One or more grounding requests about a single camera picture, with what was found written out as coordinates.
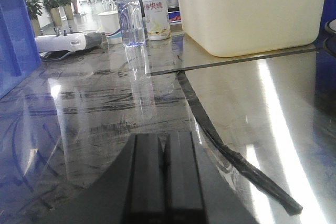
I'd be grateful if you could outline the cream plastic bin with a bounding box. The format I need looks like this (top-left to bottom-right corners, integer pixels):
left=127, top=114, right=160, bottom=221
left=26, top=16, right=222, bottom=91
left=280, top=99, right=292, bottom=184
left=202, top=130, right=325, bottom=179
left=178, top=0, right=324, bottom=57

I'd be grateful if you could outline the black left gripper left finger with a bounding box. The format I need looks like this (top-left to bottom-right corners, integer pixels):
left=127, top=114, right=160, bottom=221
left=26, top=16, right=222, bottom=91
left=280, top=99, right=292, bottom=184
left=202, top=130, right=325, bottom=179
left=47, top=134, right=165, bottom=223

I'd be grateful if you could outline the potted plant gold pot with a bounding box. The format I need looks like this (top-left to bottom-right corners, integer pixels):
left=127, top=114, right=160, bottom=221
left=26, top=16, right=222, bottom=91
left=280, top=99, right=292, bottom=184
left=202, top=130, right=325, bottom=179
left=43, top=0, right=62, bottom=27

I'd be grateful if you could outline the blue crate at left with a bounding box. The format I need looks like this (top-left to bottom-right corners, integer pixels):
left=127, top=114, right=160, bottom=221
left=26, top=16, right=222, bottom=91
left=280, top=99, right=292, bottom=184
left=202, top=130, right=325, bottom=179
left=1, top=0, right=41, bottom=97

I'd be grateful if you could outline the white paper cup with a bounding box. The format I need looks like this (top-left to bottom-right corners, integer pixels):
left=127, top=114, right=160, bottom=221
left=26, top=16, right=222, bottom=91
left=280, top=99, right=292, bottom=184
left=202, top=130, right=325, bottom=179
left=98, top=10, right=122, bottom=45

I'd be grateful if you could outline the white drink bottle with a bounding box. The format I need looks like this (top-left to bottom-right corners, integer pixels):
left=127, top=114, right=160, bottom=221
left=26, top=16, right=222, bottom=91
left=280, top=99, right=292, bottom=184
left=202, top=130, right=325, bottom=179
left=142, top=0, right=171, bottom=41

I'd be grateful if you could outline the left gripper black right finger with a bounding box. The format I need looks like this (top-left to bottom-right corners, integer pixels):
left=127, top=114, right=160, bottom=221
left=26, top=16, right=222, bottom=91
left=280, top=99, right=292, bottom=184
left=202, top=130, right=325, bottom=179
left=164, top=131, right=257, bottom=223

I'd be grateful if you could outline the clear water bottle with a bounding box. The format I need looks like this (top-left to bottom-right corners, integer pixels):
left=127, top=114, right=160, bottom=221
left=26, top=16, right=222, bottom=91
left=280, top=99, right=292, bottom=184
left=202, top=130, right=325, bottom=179
left=116, top=0, right=145, bottom=47

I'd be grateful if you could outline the beige textured plate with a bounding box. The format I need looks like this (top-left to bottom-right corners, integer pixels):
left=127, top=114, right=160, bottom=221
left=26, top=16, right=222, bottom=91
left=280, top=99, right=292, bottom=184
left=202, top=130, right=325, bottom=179
left=324, top=19, right=336, bottom=54

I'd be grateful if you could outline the white remote controller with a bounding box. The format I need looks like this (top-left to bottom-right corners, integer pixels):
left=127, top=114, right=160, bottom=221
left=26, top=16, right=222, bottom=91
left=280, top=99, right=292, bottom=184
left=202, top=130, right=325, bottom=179
left=35, top=31, right=103, bottom=52

